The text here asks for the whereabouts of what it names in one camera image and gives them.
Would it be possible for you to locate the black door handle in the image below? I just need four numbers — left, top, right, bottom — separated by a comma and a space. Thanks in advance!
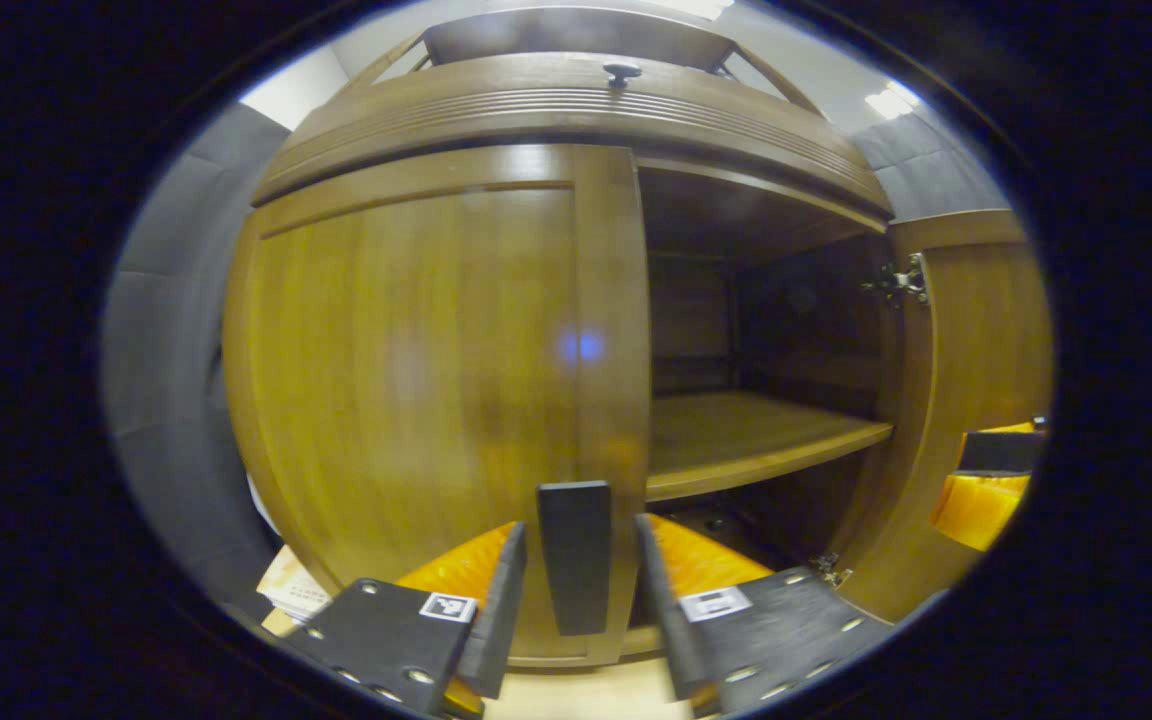
537, 481, 613, 637

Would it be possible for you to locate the wooden shoe cabinet door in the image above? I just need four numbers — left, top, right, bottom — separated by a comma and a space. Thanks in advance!
224, 145, 651, 668
831, 210, 1054, 623

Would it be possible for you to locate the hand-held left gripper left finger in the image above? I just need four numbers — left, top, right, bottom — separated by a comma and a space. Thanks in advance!
279, 519, 529, 719

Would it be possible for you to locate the wooden double-door shoe cabinet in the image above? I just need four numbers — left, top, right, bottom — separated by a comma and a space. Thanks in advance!
224, 5, 1054, 669

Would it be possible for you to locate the wooden cabinet shelf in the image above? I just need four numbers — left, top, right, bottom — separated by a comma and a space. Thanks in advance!
646, 390, 894, 503

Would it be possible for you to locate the small ceiling light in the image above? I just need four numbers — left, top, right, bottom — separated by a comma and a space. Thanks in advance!
864, 85, 922, 121

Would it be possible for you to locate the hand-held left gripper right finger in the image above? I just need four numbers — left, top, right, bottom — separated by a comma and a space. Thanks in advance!
633, 512, 897, 718

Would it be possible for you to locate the wooden cabinet drawer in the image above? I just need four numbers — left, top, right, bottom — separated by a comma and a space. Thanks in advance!
251, 52, 895, 221

